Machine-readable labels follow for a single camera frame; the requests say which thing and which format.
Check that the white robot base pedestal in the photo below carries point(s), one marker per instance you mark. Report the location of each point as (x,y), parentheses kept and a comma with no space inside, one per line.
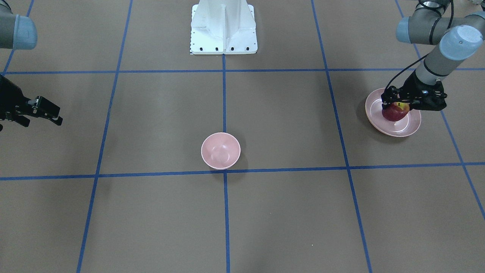
(223,27)

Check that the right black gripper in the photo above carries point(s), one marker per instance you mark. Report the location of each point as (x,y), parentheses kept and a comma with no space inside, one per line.
(8,99)

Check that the pink bowl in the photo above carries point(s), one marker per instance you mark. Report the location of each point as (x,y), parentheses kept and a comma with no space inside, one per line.
(220,151)

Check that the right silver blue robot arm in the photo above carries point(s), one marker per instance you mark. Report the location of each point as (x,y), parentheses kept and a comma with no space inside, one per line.
(19,33)

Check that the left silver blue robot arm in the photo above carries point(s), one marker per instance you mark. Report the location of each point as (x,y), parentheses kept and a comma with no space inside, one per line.
(454,40)

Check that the red yellow apple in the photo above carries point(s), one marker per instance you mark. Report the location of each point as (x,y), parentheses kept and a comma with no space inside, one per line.
(395,111)

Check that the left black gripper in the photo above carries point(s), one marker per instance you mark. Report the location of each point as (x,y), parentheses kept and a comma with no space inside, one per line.
(412,86)

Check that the pink plate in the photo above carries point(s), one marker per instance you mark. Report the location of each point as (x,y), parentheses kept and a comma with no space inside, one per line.
(400,129)

